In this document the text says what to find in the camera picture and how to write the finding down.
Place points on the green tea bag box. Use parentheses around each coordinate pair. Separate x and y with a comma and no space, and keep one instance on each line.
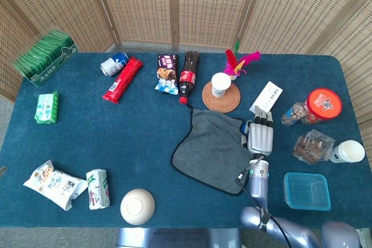
(43,56)

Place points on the small clear jar blue label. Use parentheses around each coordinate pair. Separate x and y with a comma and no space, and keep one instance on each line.
(293,114)

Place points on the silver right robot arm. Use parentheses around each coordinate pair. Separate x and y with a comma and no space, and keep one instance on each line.
(258,184)

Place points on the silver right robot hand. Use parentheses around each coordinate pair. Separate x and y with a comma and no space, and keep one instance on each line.
(261,139)

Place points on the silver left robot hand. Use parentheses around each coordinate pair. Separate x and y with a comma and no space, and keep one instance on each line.
(2,170)

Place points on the pink feather shuttlecock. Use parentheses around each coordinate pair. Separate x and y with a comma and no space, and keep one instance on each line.
(232,66)

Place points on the clear box of brown snacks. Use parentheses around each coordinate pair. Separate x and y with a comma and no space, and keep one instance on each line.
(312,147)

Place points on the white paper cup blue print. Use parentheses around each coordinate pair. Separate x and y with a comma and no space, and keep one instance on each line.
(350,151)

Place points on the red biscuit pack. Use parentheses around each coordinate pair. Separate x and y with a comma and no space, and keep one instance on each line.
(123,81)

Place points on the woven bamboo folding screen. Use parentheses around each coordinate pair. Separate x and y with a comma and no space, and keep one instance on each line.
(139,4)

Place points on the beige upturned bowl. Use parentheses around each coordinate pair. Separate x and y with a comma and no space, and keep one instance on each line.
(136,207)

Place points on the blue table carpet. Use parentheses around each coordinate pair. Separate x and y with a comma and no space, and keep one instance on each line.
(130,132)

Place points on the tub with orange lid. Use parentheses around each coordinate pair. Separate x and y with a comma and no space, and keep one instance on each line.
(324,102)

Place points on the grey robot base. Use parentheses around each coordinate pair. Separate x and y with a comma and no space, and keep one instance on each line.
(174,237)

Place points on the white snack bag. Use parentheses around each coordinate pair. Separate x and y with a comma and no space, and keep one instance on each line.
(55,185)

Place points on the blue clear plastic container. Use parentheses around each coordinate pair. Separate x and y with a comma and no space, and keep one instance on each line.
(306,191)

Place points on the round woven coaster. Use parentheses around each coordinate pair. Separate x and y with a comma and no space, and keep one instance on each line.
(225,104)

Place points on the green tissue pack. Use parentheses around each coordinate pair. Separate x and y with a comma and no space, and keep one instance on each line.
(46,108)

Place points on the green and white can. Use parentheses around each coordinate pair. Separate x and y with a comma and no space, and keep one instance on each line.
(98,190)

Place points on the white cardboard box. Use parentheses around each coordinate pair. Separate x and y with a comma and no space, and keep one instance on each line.
(268,94)

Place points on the dark chocolate snack bag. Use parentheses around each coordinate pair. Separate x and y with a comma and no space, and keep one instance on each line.
(167,71)

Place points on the cola bottle with red cap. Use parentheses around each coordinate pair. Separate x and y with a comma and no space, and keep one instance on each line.
(188,76)

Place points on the blue and white can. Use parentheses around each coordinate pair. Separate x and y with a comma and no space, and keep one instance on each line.
(112,66)

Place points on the grey and blue cloth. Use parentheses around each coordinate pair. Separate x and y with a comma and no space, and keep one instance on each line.
(209,149)

